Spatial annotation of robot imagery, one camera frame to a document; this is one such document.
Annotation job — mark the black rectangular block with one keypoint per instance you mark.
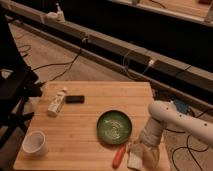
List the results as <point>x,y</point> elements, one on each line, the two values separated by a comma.
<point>74,99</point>

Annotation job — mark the green bowl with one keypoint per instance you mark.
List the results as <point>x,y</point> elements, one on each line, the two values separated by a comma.
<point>113,127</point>

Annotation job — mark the blue box on floor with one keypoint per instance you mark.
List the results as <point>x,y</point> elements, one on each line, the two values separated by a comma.
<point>181,106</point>

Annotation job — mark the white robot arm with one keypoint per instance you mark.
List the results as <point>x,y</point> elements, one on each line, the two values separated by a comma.
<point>163,113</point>

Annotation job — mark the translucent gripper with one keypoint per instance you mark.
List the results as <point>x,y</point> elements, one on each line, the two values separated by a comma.
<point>148,155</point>

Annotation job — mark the black tripod stand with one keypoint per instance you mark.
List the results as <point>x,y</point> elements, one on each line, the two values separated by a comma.
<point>17,87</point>

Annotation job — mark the grey metal rail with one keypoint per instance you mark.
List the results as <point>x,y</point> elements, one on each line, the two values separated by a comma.
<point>172,53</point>

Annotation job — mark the white sponge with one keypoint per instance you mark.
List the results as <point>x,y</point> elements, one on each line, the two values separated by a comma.
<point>135,152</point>

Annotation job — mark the white ceramic cup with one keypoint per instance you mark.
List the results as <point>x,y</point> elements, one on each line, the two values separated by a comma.
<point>34,144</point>

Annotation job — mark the white plastic bottle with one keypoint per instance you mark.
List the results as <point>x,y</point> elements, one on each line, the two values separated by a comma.
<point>56,104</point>

